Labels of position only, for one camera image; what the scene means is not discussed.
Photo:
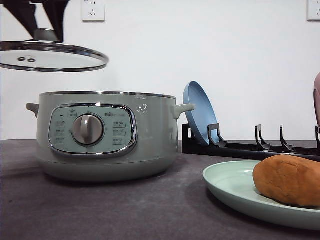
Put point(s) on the glass steamer lid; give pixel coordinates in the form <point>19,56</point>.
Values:
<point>46,53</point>

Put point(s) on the pink plate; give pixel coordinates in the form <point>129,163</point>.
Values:
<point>316,99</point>

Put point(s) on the white wall socket left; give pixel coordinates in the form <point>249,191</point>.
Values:
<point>93,11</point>

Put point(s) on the white wall socket right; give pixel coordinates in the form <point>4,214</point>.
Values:
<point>313,10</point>

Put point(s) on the black plate rack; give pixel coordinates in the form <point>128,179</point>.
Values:
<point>260,151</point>

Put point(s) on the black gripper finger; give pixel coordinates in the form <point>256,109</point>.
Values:
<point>55,11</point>
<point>24,11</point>

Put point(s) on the green electric steamer pot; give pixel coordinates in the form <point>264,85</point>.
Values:
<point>107,136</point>

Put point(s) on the white wall socket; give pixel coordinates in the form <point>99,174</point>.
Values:
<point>93,11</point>
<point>313,10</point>

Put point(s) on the blue plate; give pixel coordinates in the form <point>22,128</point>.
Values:
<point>204,113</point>

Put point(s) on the green plate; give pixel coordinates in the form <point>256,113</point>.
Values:
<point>234,181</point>

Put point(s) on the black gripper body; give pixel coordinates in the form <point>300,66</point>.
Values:
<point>50,2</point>

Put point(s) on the brown potato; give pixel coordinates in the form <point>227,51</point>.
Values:
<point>289,178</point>

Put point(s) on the grey table mat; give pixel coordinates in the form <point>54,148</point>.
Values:
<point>179,205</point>

